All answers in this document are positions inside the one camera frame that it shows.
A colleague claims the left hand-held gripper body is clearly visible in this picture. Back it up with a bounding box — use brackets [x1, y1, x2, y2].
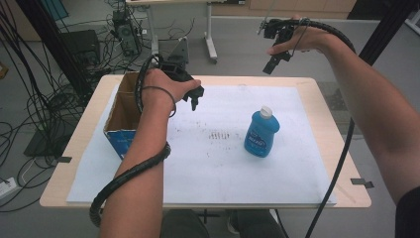
[158, 37, 205, 103]

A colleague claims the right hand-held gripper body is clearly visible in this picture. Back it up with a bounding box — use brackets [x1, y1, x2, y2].
[257, 18, 301, 64]

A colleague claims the blue cardboard box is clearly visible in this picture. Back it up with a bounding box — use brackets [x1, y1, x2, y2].
[102, 71, 144, 161]

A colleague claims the blue bottle with white cap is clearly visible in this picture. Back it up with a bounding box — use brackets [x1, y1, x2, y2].
[243, 105, 281, 159]

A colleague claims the person's left hand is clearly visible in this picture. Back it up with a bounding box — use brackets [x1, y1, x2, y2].
[142, 67, 202, 114]

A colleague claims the person's right hand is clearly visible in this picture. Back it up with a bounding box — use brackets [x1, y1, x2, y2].
[265, 14, 332, 58]

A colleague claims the wooden cabinet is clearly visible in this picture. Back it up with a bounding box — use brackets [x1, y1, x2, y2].
[211, 0, 359, 20]

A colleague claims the black computer tower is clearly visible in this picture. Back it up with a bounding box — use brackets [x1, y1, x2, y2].
[111, 9, 144, 58]

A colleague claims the white table mat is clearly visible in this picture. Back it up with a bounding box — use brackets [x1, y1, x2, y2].
[65, 83, 338, 207]

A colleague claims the dark grey floor mat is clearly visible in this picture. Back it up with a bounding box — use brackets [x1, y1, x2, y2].
[316, 80, 365, 137]

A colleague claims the black box on floor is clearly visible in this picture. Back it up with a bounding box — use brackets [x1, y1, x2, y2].
[59, 29, 102, 67]

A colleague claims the person's left leg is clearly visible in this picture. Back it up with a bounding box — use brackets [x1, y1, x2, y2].
[159, 208, 211, 238]

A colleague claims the person's leg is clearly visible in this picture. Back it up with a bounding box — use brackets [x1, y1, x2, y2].
[227, 208, 287, 238]
[159, 208, 211, 238]

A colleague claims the teal panel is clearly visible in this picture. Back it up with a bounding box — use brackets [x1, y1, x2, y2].
[40, 0, 70, 22]

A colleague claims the person's right leg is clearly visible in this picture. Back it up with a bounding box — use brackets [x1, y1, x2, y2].
[227, 208, 287, 238]

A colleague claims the person's black sleeve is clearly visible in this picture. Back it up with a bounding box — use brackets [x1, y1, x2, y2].
[393, 185, 420, 238]

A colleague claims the white power strip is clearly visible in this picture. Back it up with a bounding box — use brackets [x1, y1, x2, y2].
[0, 177, 19, 200]

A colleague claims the white desk frame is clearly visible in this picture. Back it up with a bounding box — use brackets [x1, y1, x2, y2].
[125, 0, 220, 65]

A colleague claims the black corrugated left gripper cable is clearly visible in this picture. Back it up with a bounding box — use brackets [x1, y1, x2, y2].
[88, 54, 172, 229]

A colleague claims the black metal frame post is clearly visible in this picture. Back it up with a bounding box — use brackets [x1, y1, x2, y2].
[358, 0, 420, 67]
[14, 0, 96, 97]

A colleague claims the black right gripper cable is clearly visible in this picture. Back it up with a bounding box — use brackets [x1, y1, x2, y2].
[296, 18, 359, 238]

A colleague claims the tangle of black floor cables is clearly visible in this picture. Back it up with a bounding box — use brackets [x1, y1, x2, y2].
[0, 0, 199, 213]

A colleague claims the black floor base plate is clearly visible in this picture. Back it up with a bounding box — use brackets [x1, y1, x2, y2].
[23, 128, 72, 159]

